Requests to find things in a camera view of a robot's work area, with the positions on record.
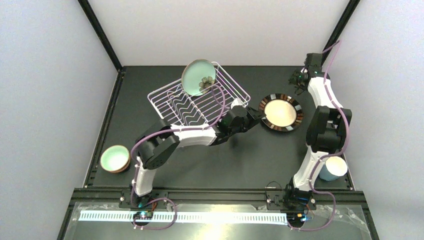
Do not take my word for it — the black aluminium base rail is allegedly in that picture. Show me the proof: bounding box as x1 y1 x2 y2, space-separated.
57 186 379 240

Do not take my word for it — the black frame post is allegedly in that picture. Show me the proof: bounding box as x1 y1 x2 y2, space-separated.
324 0 360 50
78 0 123 73

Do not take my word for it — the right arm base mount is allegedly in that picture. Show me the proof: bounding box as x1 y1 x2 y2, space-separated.
264 181 317 228

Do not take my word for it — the black left frame post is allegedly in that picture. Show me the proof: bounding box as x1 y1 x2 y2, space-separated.
78 0 123 73

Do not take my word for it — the white wire dish rack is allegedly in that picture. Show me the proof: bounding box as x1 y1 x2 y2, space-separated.
147 61 251 127

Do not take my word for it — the mint green flower plate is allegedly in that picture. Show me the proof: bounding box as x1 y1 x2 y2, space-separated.
181 59 217 97

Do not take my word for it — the white slotted cable duct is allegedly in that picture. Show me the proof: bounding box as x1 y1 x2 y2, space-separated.
77 210 287 225

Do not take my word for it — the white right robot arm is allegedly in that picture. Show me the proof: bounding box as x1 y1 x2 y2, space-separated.
283 53 352 210

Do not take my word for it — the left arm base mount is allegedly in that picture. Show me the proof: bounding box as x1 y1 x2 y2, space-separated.
118 188 169 224

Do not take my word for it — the black right frame post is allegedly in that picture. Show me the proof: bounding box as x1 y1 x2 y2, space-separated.
324 0 360 50

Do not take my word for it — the mint green brown bowl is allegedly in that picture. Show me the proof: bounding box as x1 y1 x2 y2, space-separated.
100 145 131 173

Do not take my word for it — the blue ceramic mug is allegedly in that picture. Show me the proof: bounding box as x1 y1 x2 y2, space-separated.
318 156 348 182

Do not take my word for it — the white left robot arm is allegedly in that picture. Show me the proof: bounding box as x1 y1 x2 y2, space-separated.
130 105 266 208

